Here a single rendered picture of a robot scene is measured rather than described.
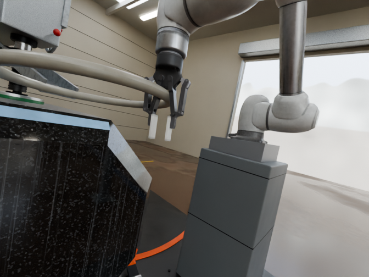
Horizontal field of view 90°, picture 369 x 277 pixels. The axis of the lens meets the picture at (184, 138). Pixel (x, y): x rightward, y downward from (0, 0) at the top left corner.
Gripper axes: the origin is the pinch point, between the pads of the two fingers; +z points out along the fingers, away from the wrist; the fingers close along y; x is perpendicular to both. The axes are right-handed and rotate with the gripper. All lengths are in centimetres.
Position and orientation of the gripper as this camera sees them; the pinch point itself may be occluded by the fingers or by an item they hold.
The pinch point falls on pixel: (161, 128)
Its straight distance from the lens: 52.5
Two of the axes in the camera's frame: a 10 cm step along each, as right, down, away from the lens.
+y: -9.5, -1.3, 2.7
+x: -2.7, -0.2, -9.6
